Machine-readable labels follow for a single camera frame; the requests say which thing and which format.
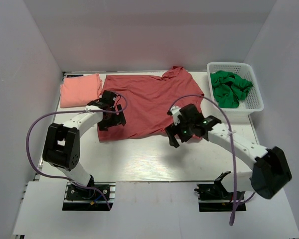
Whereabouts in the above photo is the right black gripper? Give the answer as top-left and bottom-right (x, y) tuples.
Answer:
(165, 117), (194, 148)

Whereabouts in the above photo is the red t-shirt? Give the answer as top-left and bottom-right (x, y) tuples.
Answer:
(98, 66), (203, 142)

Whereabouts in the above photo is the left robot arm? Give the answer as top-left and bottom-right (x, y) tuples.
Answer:
(42, 91), (126, 199)

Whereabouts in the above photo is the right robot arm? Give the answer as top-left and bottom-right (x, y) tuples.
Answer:
(165, 104), (292, 199)

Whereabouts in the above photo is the folded pink t-shirt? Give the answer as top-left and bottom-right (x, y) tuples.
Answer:
(59, 73), (102, 108)

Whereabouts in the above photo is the green t-shirt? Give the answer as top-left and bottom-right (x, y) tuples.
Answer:
(210, 70), (253, 109)

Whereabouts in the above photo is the white plastic basket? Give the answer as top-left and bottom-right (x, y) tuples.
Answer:
(207, 62), (264, 122)

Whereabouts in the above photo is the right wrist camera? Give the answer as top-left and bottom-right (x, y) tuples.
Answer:
(167, 106), (182, 125)

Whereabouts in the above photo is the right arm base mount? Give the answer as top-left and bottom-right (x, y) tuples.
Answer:
(194, 171), (251, 212)

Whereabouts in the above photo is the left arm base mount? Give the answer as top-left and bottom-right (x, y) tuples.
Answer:
(62, 183), (116, 212)

